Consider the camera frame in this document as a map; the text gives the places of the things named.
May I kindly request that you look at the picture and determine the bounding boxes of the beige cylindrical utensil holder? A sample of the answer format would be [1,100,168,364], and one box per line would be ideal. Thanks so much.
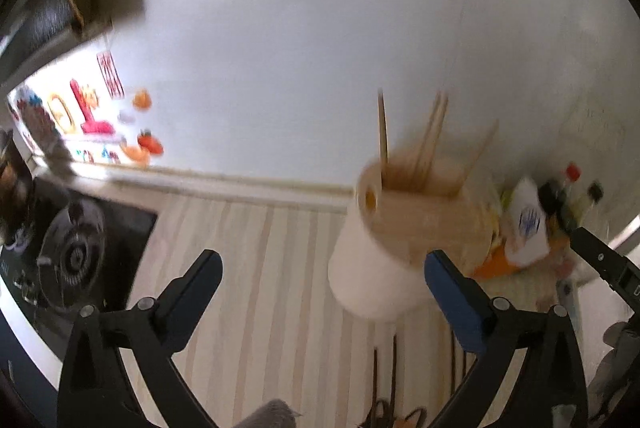
[328,157,499,322]

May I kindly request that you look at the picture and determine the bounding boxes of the black gas stove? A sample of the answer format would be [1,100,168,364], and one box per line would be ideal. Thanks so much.
[1,178,157,359]

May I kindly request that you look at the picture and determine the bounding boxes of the black cap soy bottle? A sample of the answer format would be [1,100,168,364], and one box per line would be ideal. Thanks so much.
[570,180,604,226]

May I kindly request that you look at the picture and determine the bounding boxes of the grey slipper left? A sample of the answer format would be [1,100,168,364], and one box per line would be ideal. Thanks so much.
[234,399,299,428]

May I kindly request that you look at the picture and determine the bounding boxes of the colourful wall stickers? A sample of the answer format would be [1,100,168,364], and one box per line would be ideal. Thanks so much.
[6,46,165,167]

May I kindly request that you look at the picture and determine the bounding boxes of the white seasoning packet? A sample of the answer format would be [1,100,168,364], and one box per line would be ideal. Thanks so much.
[503,177,549,268]

